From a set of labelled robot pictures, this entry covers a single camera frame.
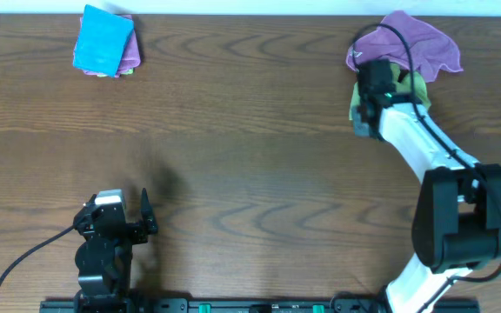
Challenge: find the purple crumpled cloth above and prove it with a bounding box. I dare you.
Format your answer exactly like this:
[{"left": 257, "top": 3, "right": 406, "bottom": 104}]
[{"left": 345, "top": 10, "right": 463, "bottom": 83}]

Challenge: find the green folded cloth bottom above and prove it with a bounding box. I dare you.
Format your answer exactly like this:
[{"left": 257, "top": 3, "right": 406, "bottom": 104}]
[{"left": 96, "top": 68, "right": 134, "bottom": 78}]

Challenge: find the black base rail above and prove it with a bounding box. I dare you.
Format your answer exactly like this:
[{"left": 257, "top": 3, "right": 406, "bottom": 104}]
[{"left": 39, "top": 296, "right": 480, "bottom": 313}]

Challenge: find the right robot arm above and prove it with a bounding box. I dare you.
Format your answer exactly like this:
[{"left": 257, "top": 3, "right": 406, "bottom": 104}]
[{"left": 351, "top": 60, "right": 501, "bottom": 312}]

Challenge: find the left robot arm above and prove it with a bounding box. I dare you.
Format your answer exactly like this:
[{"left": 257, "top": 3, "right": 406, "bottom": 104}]
[{"left": 73, "top": 190, "right": 158, "bottom": 312}]

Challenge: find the green microfiber cloth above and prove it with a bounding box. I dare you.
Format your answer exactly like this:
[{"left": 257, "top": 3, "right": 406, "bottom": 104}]
[{"left": 349, "top": 60, "right": 431, "bottom": 121}]

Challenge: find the blue folded cloth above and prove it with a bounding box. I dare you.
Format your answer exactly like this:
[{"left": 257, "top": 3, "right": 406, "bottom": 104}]
[{"left": 72, "top": 4, "right": 134, "bottom": 77}]

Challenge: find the purple folded cloth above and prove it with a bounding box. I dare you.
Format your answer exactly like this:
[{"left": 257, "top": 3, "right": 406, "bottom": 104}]
[{"left": 82, "top": 15, "right": 142, "bottom": 76}]

